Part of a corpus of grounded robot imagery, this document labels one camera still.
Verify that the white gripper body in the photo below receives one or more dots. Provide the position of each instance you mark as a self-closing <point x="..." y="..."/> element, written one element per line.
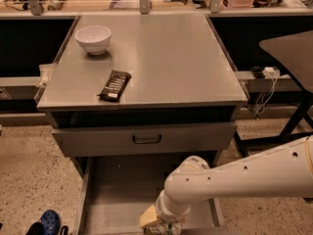
<point x="168" y="218"/>

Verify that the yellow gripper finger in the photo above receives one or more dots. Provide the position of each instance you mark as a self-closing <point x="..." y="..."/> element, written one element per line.
<point x="149" y="217"/>

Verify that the silver green 7up can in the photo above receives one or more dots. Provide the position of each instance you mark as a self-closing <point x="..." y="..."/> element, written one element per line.
<point x="166" y="228"/>

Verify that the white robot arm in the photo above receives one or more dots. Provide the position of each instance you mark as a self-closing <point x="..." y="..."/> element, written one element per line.
<point x="283" y="171"/>

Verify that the open grey drawer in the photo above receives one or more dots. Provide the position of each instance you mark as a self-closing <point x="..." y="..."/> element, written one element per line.
<point x="118" y="189"/>

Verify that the closed upper grey drawer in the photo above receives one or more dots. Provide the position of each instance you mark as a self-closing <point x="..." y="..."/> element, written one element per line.
<point x="113" y="141"/>

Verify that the grey drawer cabinet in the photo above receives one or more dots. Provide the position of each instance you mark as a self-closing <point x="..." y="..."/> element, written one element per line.
<point x="179" y="75"/>

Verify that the blue croc shoe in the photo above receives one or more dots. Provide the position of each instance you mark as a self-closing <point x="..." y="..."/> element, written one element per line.
<point x="48" y="224"/>

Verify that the black snack bar wrapper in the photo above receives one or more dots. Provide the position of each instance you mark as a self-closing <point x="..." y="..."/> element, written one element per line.
<point x="115" y="86"/>

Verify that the white power adapter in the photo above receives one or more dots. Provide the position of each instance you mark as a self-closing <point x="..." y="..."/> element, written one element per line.
<point x="271" y="72"/>

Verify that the white ceramic bowl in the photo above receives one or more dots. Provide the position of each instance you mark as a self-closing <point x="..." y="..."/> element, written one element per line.
<point x="94" y="39"/>

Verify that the black table stand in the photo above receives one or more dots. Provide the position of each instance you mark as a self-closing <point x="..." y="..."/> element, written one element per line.
<point x="295" y="54"/>

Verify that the black drawer handle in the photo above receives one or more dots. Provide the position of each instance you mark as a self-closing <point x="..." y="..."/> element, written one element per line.
<point x="146" y="140"/>

